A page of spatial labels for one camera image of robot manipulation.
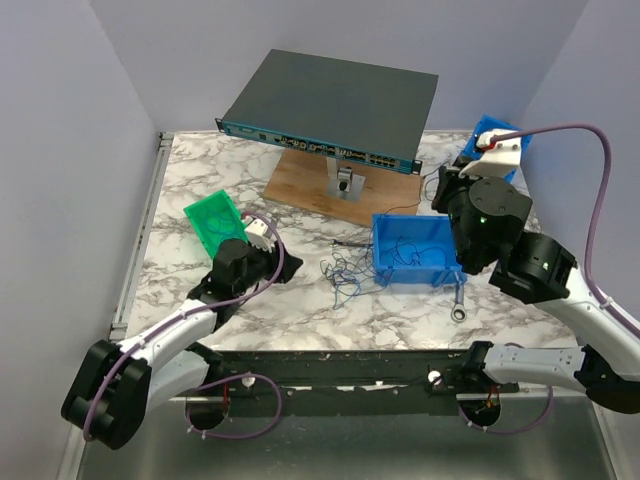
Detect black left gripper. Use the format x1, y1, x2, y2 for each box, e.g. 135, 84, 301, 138
234, 238, 303, 296

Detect black thin cable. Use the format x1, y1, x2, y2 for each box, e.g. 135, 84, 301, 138
389, 235, 451, 269
379, 167, 441, 216

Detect light blue thin cable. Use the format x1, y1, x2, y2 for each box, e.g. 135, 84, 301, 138
329, 264, 364, 311
202, 209, 241, 246

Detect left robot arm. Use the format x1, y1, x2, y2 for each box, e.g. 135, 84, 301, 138
61, 239, 304, 450

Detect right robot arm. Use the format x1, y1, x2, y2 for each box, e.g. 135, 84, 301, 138
432, 166, 639, 414

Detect black T-shaped tool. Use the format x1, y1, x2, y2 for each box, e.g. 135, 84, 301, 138
331, 239, 373, 249

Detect near blue plastic bin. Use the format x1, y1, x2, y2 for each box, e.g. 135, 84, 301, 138
372, 214, 467, 287

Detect blue plastic bin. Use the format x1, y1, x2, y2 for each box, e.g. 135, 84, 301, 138
460, 115, 532, 183
372, 214, 467, 287

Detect far blue plastic bin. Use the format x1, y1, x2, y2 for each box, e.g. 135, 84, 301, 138
460, 115, 532, 183

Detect brown wooden board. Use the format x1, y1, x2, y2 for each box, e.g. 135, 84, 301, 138
263, 149, 423, 227

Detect green plastic bin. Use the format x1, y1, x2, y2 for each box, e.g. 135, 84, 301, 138
183, 190, 248, 259

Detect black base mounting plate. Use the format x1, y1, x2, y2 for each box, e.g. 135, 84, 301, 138
184, 346, 519, 428

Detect silver ratchet wrench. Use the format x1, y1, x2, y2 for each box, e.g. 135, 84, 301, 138
450, 273, 467, 323

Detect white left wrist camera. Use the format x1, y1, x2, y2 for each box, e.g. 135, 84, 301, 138
243, 215, 276, 253

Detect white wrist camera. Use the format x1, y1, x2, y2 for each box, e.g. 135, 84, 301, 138
460, 129, 522, 177
243, 215, 276, 253

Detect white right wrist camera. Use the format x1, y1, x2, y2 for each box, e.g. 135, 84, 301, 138
460, 129, 522, 177

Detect grey metal bracket fixture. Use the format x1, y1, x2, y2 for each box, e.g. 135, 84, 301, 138
326, 157, 365, 203

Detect grey network switch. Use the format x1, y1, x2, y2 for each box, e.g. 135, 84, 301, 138
216, 49, 438, 175

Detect aluminium frame rail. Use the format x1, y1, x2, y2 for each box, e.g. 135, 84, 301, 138
54, 130, 614, 480

